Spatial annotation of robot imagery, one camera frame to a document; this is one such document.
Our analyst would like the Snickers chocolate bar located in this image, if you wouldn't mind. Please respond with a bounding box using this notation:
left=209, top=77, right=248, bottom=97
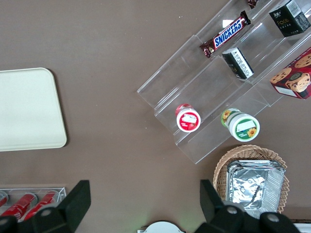
left=245, top=0, right=261, bottom=10
left=199, top=11, right=251, bottom=59

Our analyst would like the stack of aluminium foil trays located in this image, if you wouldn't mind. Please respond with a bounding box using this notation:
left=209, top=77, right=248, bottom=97
left=225, top=159, right=285, bottom=219

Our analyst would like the green sunflower yogurt cup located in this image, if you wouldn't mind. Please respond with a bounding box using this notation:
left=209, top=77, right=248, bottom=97
left=220, top=108, right=260, bottom=142

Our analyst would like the black carton with white label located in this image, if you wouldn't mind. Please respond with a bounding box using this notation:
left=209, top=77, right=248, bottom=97
left=222, top=47, right=255, bottom=80

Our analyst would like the white rectangular snack bin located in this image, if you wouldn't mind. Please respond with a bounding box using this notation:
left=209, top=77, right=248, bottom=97
left=290, top=219, right=311, bottom=233

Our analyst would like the clear acrylic stepped shelf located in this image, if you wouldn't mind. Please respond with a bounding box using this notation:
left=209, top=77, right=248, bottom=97
left=136, top=0, right=311, bottom=165

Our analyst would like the red chocolate chip cookie box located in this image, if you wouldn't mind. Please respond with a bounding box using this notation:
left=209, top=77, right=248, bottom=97
left=270, top=47, right=311, bottom=100

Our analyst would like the cream rectangular plastic tray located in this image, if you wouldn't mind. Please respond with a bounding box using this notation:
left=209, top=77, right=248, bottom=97
left=0, top=67, right=68, bottom=152

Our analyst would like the clear acrylic bottle rack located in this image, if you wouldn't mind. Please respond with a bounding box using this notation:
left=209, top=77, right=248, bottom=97
left=0, top=186, right=67, bottom=220

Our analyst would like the red strawberry yogurt cup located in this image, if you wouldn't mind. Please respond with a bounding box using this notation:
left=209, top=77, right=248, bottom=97
left=175, top=103, right=202, bottom=133

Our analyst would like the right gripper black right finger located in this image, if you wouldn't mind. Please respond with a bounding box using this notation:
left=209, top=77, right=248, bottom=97
left=194, top=180, right=301, bottom=233

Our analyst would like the light wicker basket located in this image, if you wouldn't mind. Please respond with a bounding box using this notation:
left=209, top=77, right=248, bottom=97
left=213, top=145, right=290, bottom=219

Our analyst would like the black carton with gold print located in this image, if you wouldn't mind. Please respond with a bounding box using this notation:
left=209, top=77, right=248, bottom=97
left=268, top=0, right=311, bottom=38

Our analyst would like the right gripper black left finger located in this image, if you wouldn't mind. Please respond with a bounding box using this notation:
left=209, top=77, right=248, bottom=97
left=0, top=180, right=91, bottom=233

